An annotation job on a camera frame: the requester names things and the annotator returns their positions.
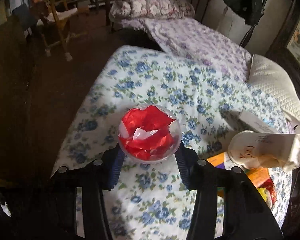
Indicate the wooden chair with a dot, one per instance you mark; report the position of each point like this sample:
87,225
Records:
56,12

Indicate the orange medicine box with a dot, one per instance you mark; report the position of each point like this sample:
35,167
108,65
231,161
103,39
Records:
258,176

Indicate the folded floral pink comforter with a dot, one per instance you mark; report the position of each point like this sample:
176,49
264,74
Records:
157,9

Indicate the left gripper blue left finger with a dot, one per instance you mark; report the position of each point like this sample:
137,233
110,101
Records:
116,159

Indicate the framed landscape painting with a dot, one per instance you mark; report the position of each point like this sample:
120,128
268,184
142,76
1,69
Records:
285,49

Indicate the white quilted pillow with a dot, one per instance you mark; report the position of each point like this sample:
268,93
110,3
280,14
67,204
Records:
272,79

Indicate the clear cup with red wrapper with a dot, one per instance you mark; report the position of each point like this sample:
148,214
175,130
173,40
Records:
149,133

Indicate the white medicine box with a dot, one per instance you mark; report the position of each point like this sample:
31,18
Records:
253,122

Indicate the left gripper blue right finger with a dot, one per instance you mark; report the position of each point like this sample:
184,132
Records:
184,159

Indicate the purple floral bed sheet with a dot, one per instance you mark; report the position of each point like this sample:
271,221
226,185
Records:
190,39

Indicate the orange purple green box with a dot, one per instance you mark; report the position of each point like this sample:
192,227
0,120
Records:
222,161

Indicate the white paper cup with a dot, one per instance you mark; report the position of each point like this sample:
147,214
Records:
268,150

